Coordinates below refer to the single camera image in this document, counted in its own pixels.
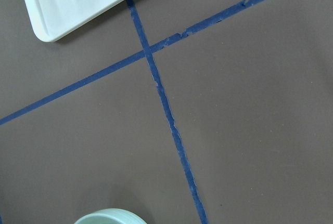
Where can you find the green ceramic bowl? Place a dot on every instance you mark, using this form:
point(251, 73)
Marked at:
point(111, 215)

